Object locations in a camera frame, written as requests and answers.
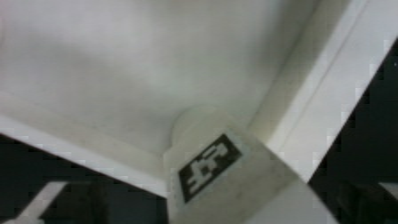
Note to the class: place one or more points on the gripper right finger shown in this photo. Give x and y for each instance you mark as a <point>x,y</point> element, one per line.
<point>366,204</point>

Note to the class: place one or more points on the white table leg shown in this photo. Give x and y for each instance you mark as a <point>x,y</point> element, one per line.
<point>231,184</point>

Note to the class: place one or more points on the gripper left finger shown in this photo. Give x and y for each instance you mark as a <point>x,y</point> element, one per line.
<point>69,203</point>

